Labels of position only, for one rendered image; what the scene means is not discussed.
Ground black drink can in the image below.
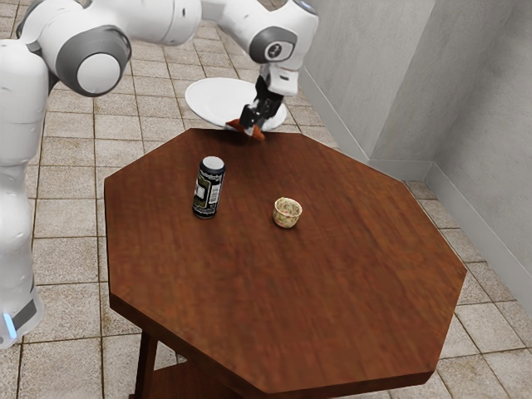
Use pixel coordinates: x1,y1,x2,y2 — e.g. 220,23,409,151
191,155,227,220

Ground brown sweet potato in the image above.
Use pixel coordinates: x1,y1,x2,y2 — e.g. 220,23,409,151
225,118,266,141

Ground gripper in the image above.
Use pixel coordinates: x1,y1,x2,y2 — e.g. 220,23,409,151
239,74,285,137

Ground small floral bowl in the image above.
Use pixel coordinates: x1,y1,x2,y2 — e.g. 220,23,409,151
272,197,303,229

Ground white plate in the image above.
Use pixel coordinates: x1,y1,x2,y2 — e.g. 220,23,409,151
185,77,288,131

